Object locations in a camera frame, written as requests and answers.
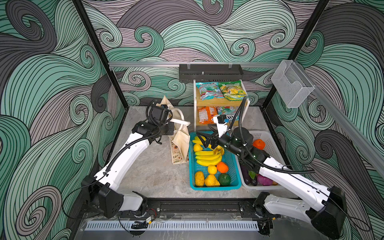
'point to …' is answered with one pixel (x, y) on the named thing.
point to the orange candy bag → (206, 114)
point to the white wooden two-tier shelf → (197, 102)
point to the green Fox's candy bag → (230, 111)
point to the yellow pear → (211, 181)
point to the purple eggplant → (246, 177)
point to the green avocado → (224, 179)
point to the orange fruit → (222, 167)
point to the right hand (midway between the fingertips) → (203, 129)
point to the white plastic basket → (271, 150)
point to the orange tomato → (259, 144)
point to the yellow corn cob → (199, 178)
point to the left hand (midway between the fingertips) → (170, 125)
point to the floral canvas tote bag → (179, 141)
